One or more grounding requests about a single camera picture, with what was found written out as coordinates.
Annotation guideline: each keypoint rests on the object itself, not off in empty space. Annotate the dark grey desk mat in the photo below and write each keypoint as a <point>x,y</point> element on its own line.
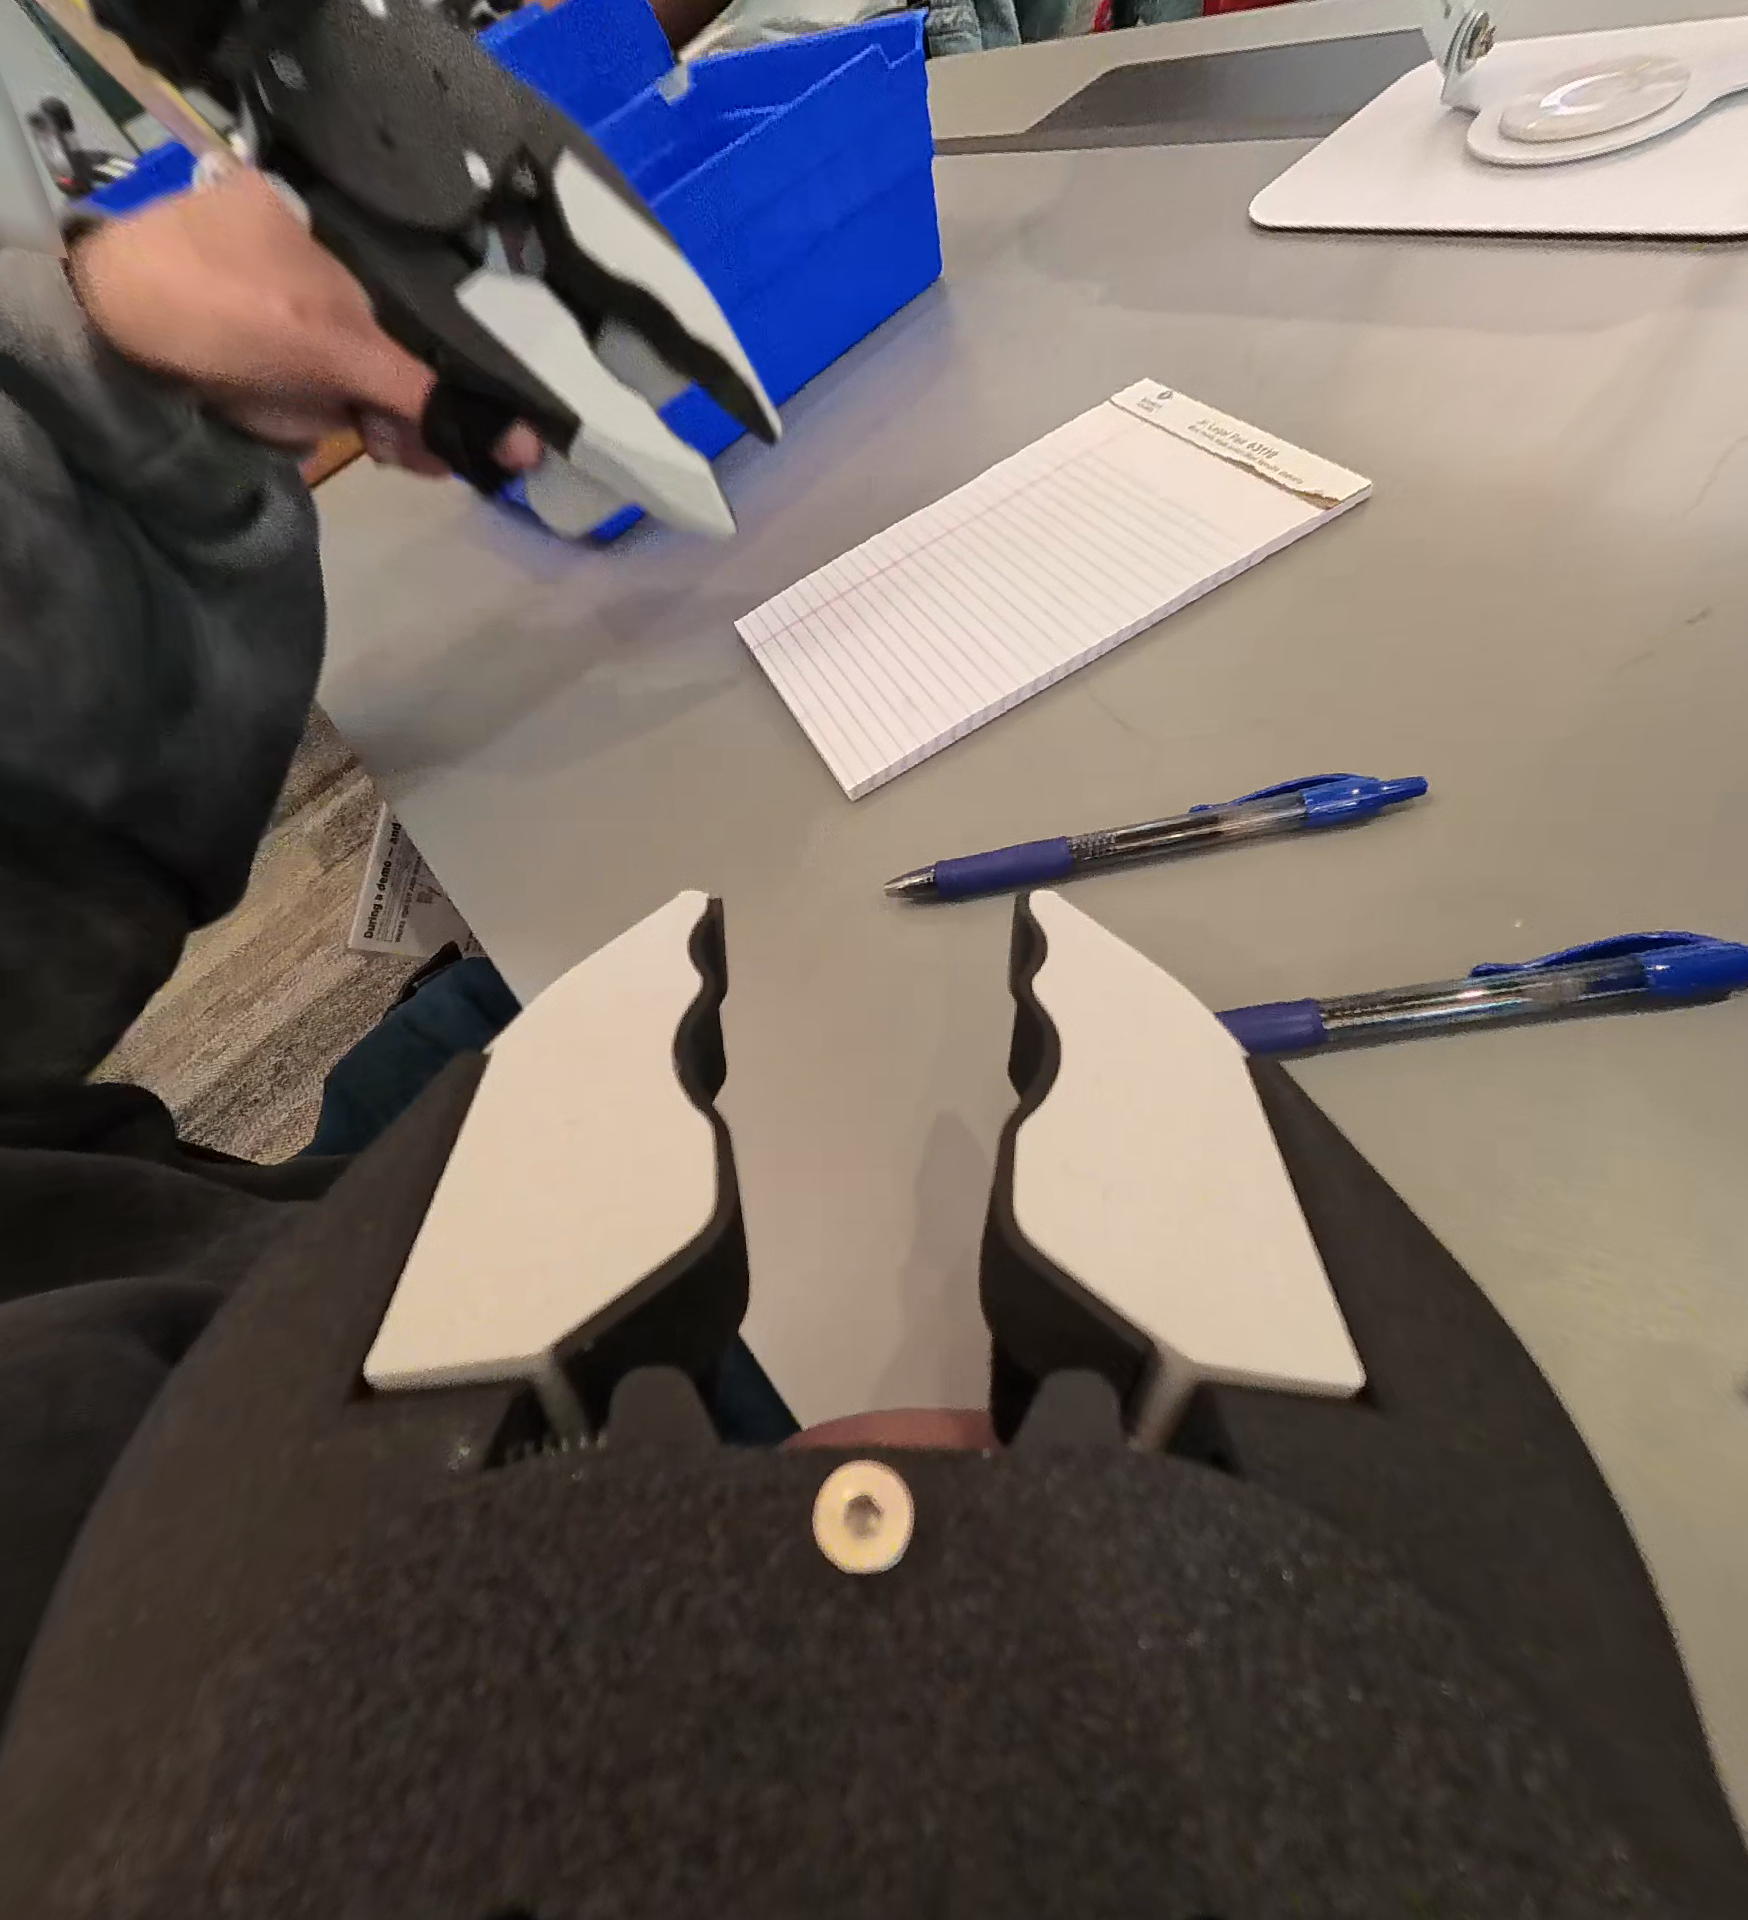
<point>1189,91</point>

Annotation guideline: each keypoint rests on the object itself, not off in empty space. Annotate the blue plastic bin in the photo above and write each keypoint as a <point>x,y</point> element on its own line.
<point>814,195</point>
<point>153,180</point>

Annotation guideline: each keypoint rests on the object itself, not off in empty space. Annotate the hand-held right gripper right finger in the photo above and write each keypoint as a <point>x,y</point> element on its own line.
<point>1174,1185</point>

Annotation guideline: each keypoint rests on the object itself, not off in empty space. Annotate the blue pen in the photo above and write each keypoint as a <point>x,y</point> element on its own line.
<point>994,866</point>
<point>1684,968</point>

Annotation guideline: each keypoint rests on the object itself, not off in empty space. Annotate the person's left forearm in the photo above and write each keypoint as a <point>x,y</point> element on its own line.
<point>95,675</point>

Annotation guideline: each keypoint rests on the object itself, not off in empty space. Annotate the white lined notepad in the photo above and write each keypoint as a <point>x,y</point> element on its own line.
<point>1040,601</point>

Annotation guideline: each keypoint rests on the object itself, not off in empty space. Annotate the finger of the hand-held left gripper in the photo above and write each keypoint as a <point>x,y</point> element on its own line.
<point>649,285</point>
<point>574,389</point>

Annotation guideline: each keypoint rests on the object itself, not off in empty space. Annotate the white document stand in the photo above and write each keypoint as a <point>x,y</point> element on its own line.
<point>1415,180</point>

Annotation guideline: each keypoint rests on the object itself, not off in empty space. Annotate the printed floor sheet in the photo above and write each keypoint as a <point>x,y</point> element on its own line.
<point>402,900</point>

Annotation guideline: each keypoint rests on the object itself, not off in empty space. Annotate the person's left hand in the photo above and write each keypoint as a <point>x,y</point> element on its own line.
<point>245,314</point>

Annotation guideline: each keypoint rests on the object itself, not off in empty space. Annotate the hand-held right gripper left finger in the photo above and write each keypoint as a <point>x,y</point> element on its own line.
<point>559,1185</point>

